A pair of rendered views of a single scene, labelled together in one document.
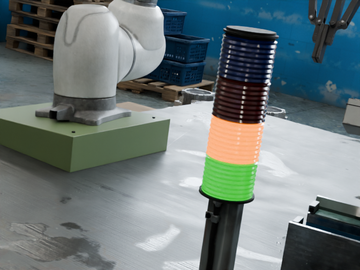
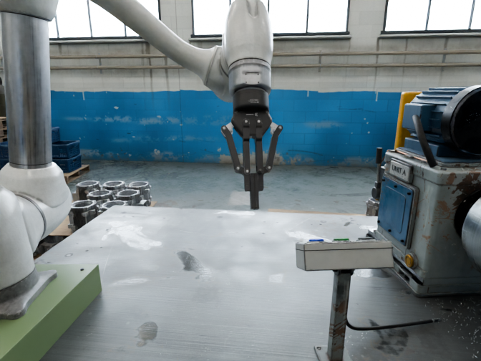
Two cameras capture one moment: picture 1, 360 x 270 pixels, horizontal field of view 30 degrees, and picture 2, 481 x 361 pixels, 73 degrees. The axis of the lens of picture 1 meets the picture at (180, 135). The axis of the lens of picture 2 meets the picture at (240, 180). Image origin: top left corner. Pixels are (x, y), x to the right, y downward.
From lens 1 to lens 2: 79 cm
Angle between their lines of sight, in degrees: 28
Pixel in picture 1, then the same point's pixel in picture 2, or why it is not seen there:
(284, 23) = (122, 122)
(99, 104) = (19, 288)
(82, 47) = not seen: outside the picture
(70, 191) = not seen: outside the picture
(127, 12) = (23, 179)
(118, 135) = (52, 316)
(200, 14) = (67, 125)
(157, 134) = (91, 284)
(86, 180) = not seen: outside the picture
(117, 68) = (29, 242)
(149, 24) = (50, 184)
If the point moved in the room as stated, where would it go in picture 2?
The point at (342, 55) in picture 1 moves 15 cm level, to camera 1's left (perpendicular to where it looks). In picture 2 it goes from (159, 135) to (151, 135)
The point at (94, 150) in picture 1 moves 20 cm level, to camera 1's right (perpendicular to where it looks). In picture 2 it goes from (29, 352) to (130, 319)
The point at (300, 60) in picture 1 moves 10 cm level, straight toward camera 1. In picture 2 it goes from (136, 141) to (136, 142)
